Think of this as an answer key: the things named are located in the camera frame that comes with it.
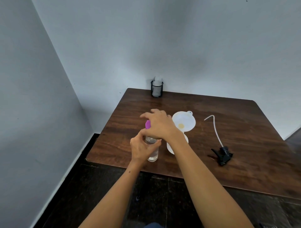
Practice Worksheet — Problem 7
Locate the white plastic funnel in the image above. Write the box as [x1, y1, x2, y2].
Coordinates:
[172, 111, 197, 133]

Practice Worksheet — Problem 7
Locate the person's left hand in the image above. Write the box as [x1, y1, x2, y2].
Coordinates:
[129, 128, 162, 165]

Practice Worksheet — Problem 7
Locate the dark wooden table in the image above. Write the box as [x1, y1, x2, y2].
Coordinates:
[85, 88, 301, 200]

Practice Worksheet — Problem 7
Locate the black spray trigger with tube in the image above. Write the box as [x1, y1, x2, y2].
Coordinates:
[204, 115, 234, 167]

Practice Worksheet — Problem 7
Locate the person's right forearm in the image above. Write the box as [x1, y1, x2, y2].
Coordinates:
[167, 134, 255, 228]

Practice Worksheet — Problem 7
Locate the person's left forearm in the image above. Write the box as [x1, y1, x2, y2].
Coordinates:
[78, 161, 144, 228]

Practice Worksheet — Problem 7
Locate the person's right hand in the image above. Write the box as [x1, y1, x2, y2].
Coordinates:
[140, 108, 185, 141]

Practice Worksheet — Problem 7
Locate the black mesh holder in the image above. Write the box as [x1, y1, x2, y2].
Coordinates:
[150, 80, 164, 98]

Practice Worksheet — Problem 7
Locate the white spray bottle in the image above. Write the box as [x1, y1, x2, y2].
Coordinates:
[166, 132, 189, 155]

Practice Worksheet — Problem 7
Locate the clear water bottle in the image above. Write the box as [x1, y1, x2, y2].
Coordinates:
[144, 135, 160, 163]

